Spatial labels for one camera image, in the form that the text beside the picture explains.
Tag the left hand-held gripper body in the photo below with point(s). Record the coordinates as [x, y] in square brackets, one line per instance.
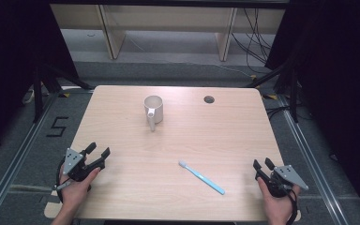
[75, 168]

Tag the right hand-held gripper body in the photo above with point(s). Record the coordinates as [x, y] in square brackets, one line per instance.
[289, 176]

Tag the light blue toothbrush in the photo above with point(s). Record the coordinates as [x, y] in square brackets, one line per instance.
[201, 177]

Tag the person's left hand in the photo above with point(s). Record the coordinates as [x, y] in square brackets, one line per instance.
[73, 193]

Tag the person's right hand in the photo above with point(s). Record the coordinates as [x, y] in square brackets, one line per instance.
[278, 209]

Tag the yellow black hazard tape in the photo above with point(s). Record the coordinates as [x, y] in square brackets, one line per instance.
[270, 97]
[64, 94]

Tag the black metal stand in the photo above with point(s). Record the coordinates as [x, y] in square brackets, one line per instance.
[38, 93]
[293, 93]

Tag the black curtain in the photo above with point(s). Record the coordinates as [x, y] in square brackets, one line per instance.
[340, 78]
[12, 62]

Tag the beige shelving unit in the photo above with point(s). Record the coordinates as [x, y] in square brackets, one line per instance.
[168, 18]

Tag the metal floor rail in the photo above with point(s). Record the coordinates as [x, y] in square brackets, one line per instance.
[312, 156]
[18, 156]

